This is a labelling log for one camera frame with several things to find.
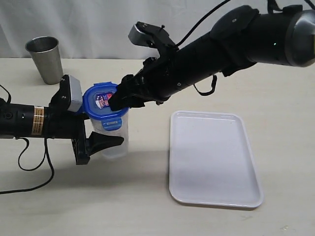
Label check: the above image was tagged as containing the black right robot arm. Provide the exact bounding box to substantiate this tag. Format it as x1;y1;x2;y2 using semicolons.
109;5;315;111

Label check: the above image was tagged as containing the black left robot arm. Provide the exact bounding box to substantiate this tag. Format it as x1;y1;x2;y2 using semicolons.
0;99;124;165

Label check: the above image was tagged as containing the white backdrop curtain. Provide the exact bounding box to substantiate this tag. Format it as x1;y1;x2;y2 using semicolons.
0;0;267;59

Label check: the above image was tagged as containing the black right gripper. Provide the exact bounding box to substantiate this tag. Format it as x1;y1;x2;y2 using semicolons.
109;57;187;111

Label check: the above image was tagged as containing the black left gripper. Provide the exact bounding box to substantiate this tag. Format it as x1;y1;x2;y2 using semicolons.
45;108;124;165

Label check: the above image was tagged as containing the clear plastic tall container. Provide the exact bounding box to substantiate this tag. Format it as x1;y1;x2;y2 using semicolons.
90;108;129;160

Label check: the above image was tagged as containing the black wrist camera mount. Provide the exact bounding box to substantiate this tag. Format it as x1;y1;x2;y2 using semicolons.
49;74;83;113

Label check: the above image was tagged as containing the stainless steel cup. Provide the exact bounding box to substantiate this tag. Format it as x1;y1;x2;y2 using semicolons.
25;36;63;85

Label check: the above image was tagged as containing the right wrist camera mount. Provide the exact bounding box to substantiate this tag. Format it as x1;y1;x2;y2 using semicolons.
128;21;175;51

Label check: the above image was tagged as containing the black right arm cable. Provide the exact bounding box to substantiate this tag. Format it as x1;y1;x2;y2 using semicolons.
177;0;315;96

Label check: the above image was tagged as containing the blue plastic lid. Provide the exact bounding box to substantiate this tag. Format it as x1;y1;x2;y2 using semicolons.
77;82;128;133

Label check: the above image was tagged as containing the white rectangular tray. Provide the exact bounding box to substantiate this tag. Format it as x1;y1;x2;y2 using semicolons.
169;111;264;209

